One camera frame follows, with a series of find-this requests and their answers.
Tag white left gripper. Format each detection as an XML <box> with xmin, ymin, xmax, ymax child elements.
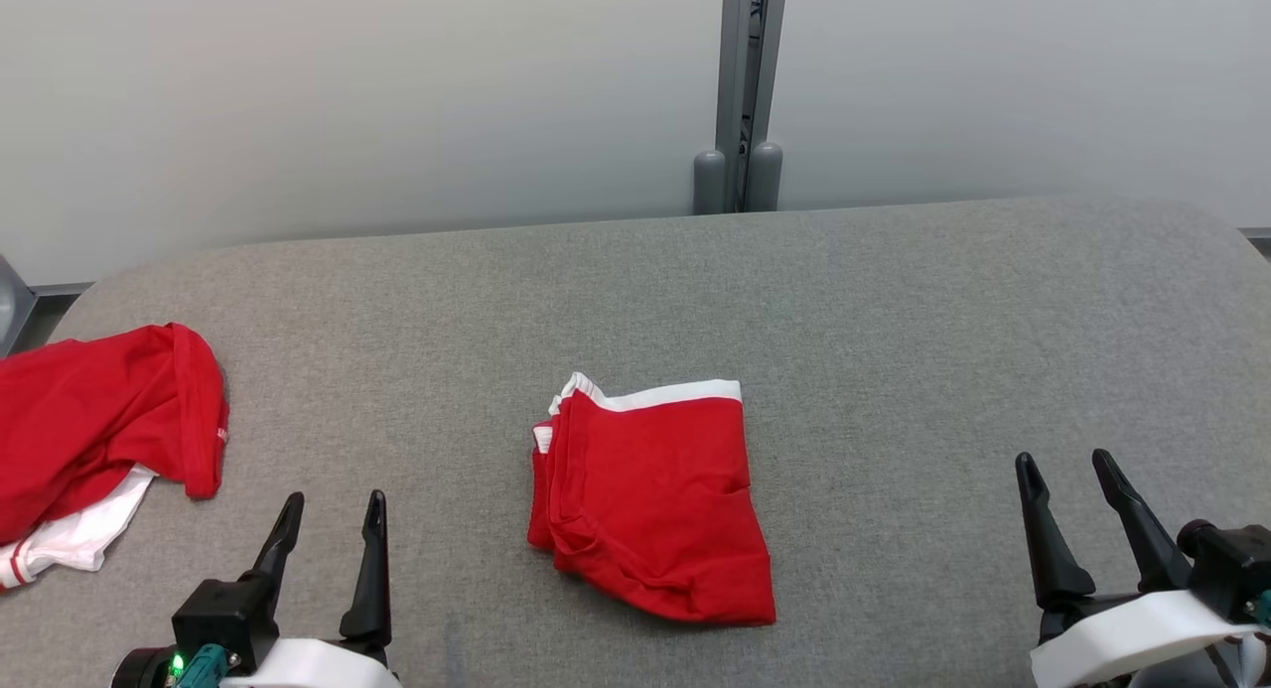
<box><xmin>223</xmin><ymin>489</ymin><xmax>400</xmax><ymax>688</ymax></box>

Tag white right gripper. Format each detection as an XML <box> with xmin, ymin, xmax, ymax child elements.
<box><xmin>1015</xmin><ymin>449</ymin><xmax>1257</xmax><ymax>688</ymax></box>

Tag red basketball jersey white sleeves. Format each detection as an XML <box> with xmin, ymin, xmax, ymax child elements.
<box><xmin>0</xmin><ymin>323</ymin><xmax>229</xmax><ymax>592</ymax></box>

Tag red shorts with white trim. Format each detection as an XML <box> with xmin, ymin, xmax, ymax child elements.
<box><xmin>526</xmin><ymin>372</ymin><xmax>777</xmax><ymax>627</ymax></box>

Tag black cylindrical left gripper motor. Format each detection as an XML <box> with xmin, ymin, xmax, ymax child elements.
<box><xmin>111</xmin><ymin>646</ymin><xmax>185</xmax><ymax>688</ymax></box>

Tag grey metal frame with caster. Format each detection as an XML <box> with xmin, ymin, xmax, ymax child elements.
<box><xmin>0</xmin><ymin>254</ymin><xmax>39</xmax><ymax>356</ymax></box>

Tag grey metal post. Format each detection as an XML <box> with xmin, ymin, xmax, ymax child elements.
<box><xmin>692</xmin><ymin>0</ymin><xmax>790</xmax><ymax>215</ymax></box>

